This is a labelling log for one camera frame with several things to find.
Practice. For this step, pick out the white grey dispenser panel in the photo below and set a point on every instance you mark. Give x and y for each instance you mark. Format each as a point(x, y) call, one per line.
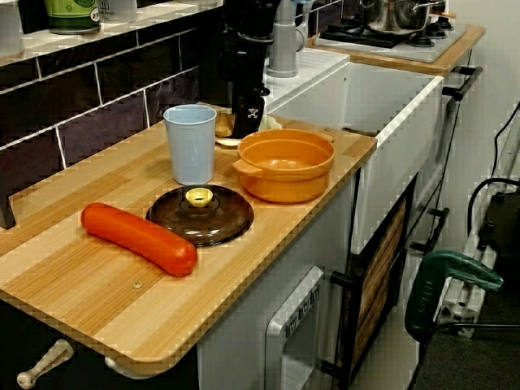
point(276, 325)

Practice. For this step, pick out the red toy sausage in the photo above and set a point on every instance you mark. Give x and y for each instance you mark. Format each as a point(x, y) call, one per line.
point(138, 237)

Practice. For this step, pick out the orange toy pot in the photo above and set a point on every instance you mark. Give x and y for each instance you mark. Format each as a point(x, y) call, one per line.
point(284, 180)

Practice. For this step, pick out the small white lidded jar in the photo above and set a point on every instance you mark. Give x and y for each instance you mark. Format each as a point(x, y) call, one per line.
point(118, 10)

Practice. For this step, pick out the brass countertop screw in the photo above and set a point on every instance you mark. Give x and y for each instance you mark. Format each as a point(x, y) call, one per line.
point(137, 284)

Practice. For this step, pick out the black framed wood-look door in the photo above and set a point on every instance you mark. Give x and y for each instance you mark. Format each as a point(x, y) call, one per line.
point(382, 264)

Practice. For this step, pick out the light blue plastic cup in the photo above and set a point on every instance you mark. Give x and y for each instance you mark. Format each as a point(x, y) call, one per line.
point(191, 150)

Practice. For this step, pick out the brown glass lid yellow knob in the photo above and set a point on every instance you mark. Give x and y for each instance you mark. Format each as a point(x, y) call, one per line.
point(203, 223)

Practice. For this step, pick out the grey toy faucet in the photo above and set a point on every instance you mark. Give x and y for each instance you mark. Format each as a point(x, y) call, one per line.
point(282, 53)

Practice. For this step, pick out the aluminium profile frame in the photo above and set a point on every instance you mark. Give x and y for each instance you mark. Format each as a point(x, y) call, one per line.
point(451, 313)

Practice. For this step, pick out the cream scalloped plate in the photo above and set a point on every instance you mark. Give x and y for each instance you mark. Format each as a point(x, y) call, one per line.
point(273, 123)

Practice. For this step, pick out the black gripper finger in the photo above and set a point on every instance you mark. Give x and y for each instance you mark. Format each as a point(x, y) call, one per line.
point(248, 124)

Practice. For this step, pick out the black power supply box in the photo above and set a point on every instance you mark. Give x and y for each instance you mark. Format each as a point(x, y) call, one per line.
point(501, 219)

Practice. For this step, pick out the white toy kitchen cabinet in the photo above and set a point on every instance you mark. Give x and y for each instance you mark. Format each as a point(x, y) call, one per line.
point(398, 101)

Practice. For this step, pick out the dark grey shelf post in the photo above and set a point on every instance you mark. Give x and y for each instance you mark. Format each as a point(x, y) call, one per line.
point(6, 211)
point(209, 61)

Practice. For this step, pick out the green power drill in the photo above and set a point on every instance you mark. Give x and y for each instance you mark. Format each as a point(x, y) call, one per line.
point(426, 292)

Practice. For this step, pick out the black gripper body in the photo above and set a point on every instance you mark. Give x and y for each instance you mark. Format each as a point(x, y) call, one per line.
point(245, 65)

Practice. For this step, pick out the black grate stove hob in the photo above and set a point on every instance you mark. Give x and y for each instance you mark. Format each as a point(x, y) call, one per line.
point(365, 36)

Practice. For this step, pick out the green can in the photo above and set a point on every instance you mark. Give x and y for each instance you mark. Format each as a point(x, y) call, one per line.
point(71, 16)

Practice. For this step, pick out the steel cooking pot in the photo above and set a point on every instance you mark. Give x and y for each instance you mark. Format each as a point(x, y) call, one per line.
point(398, 14)

